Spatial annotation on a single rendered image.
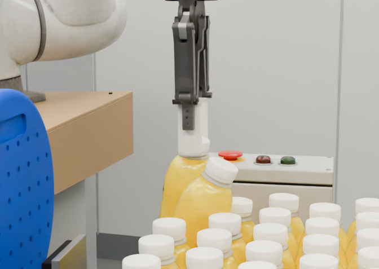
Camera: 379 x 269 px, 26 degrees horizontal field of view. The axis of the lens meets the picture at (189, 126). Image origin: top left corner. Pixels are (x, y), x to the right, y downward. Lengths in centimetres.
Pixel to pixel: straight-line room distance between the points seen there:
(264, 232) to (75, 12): 83
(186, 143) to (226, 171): 8
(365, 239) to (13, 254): 40
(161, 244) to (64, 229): 82
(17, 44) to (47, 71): 116
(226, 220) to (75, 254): 18
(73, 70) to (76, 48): 126
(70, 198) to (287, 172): 67
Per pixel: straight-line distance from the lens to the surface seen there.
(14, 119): 98
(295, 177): 115
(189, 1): 102
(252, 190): 116
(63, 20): 164
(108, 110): 160
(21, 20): 161
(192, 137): 105
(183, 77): 101
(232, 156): 119
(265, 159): 117
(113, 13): 170
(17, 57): 162
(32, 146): 103
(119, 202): 400
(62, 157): 143
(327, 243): 90
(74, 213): 173
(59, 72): 285
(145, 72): 383
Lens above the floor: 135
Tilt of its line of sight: 10 degrees down
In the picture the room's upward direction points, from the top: straight up
